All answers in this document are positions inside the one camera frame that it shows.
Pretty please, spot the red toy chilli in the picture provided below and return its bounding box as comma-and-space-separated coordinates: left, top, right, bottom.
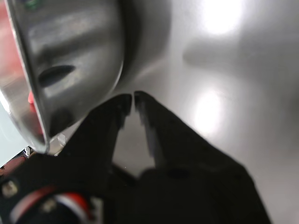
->
27, 91, 37, 112

